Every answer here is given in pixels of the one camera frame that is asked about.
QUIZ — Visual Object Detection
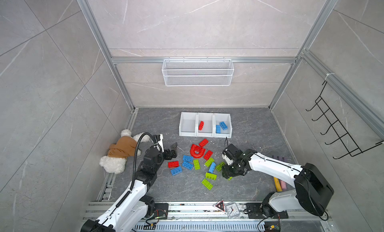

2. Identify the red arch lego piece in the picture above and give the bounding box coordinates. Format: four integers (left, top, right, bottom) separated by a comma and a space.
190, 144, 206, 158

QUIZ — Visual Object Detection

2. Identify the blue lego brick slanted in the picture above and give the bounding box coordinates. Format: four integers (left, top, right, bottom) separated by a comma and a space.
209, 162, 216, 174

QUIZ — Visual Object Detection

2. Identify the red lego brick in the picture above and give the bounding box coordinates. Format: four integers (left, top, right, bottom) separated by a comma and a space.
168, 161, 180, 169
199, 139, 209, 148
204, 150, 213, 161
198, 121, 204, 131

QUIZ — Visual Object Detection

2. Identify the blue lego brick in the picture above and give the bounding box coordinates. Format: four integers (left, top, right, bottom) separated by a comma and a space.
219, 121, 228, 130
182, 161, 194, 170
183, 155, 194, 163
171, 167, 183, 176
216, 125, 221, 134

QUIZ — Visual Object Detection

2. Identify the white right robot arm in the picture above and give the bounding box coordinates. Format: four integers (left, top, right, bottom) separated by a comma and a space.
222, 144, 334, 218

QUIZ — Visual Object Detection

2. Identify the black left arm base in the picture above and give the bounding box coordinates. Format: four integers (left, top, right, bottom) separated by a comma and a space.
140, 195, 169, 219

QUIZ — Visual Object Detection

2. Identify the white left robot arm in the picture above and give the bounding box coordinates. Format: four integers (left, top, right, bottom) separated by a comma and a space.
81, 132, 178, 232

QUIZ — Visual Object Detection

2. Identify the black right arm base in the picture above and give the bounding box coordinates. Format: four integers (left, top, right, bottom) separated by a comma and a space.
244, 203, 289, 219

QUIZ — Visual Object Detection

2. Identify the white left sorting bin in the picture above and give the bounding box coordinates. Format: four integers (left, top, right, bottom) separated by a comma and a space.
179, 112, 198, 137

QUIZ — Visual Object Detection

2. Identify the white sorting bin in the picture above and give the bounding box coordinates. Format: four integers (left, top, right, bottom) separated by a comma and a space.
213, 113, 233, 138
179, 112, 198, 137
197, 112, 214, 137

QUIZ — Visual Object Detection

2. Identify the green lego brick upright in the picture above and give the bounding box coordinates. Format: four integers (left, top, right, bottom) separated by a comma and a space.
193, 159, 201, 170

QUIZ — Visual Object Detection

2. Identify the green lego brick toothed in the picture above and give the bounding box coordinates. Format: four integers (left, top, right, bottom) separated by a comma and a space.
206, 173, 217, 181

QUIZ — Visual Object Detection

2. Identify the white middle sorting bin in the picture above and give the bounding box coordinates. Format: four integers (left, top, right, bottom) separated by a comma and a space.
197, 112, 214, 137

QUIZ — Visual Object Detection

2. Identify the green lego brick bottom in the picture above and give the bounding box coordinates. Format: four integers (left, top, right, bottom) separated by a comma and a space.
202, 179, 213, 190

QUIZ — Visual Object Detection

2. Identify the white brown plush toy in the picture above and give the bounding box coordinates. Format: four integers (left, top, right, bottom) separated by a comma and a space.
99, 129, 143, 174

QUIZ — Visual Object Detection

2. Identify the red warning triangle toy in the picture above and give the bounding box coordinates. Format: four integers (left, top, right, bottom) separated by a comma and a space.
214, 200, 226, 213

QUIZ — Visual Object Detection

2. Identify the small white alarm clock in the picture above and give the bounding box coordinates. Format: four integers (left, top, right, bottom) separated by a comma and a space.
225, 202, 241, 219

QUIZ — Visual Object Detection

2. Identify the white right sorting bin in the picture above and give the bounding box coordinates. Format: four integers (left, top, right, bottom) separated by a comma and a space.
213, 113, 233, 138

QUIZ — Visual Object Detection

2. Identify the yellow toy tool handle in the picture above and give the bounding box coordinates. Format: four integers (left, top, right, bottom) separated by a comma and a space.
274, 177, 283, 192

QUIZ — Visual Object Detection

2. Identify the white wire mesh basket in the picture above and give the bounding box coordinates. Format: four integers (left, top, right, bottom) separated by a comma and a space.
162, 59, 235, 87

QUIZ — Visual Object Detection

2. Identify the black wire hook rack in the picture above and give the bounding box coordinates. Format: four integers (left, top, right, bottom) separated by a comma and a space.
306, 81, 384, 160

